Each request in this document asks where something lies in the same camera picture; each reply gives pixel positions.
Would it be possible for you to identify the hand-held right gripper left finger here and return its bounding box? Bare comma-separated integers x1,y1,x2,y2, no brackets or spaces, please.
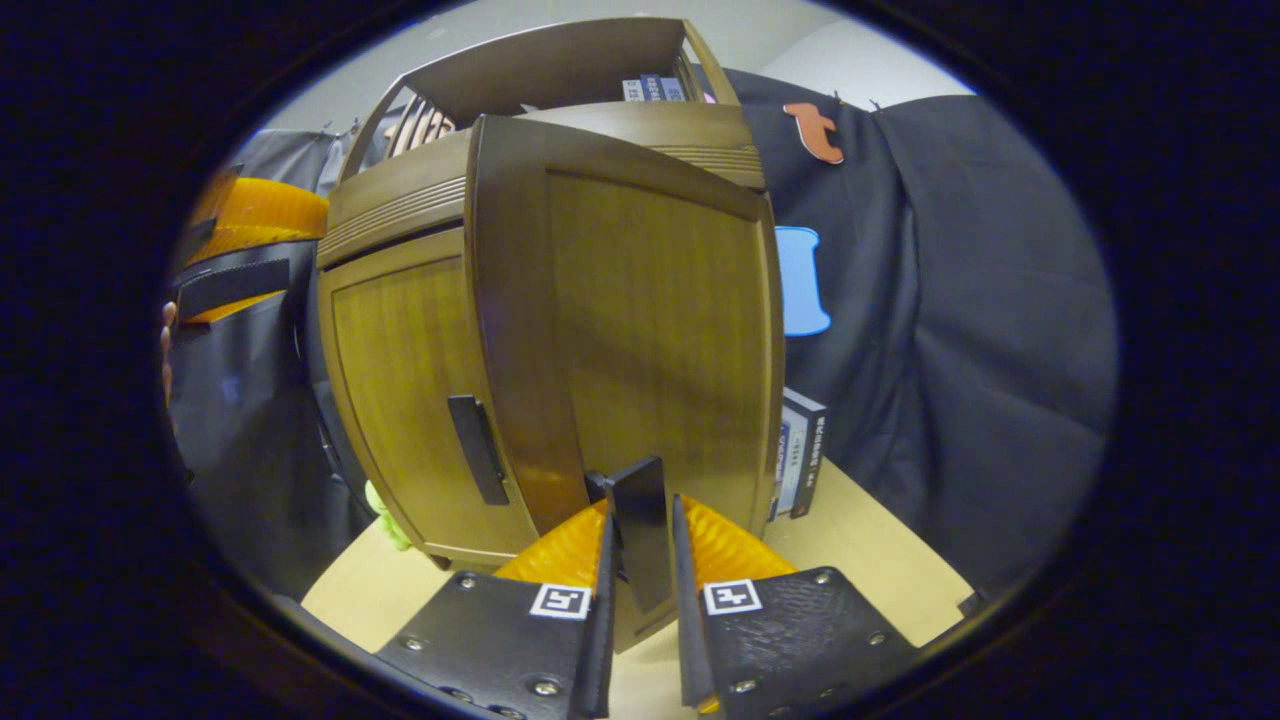
375,498,619,720

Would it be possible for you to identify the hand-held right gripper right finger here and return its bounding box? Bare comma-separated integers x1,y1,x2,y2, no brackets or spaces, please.
670,492,921,719

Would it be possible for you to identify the black door handle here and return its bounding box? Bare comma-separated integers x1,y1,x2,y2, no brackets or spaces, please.
585,455,676,616
447,394,511,508

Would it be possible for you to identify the wooden double-door shoe cabinet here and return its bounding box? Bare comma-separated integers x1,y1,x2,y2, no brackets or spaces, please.
315,15,769,576

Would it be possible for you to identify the grey cover book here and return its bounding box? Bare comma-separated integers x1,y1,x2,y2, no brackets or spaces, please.
772,405,809,521

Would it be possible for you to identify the black spine book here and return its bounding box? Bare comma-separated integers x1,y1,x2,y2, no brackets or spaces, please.
780,388,829,521

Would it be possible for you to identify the small green object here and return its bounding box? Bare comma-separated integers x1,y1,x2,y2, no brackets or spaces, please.
363,480,413,553

